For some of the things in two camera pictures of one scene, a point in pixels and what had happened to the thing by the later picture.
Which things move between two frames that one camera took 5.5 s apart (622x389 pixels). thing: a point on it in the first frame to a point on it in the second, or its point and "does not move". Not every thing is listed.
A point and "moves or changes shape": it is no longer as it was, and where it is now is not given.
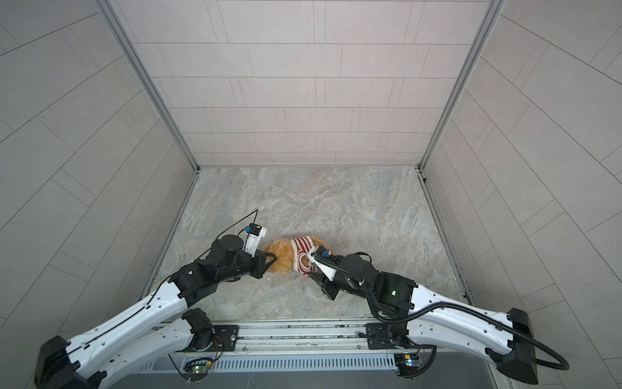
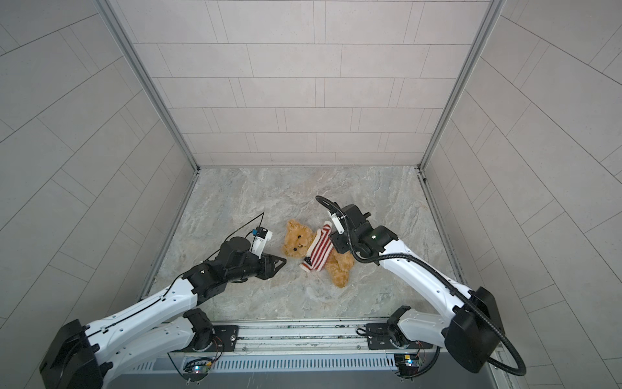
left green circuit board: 197,369 does not move
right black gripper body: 342,283 to 340,242
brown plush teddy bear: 283,251 moves or changes shape
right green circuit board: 408,364 does not move
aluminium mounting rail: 269,335 does not move
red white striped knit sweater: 302,246 to 319,249
